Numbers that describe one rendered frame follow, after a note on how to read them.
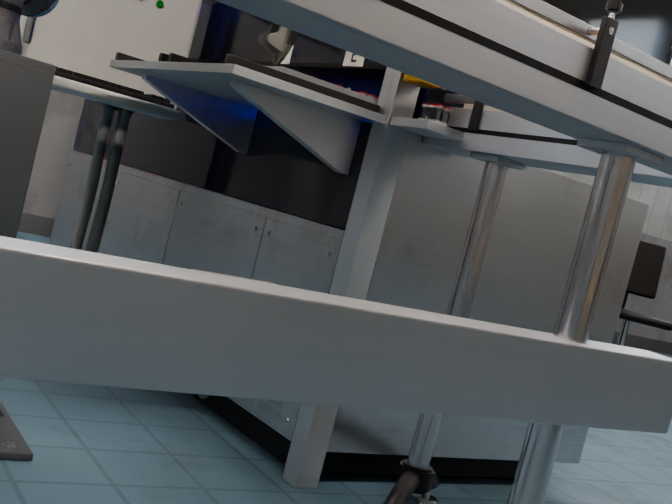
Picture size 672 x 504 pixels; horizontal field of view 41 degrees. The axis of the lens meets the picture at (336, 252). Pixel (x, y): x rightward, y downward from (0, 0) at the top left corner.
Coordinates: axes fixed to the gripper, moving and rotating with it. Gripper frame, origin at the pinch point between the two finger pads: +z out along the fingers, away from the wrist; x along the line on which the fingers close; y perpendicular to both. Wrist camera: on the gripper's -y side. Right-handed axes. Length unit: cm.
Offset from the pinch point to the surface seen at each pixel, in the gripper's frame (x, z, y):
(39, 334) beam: 92, 46, 70
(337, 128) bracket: 2.4, 10.5, -17.6
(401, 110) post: 12.4, 3.2, -26.6
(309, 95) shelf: 10.9, 6.5, -2.8
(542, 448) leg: 90, 54, -7
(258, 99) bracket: 2.4, 9.7, 4.2
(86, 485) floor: 13, 93, 26
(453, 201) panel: 12, 20, -49
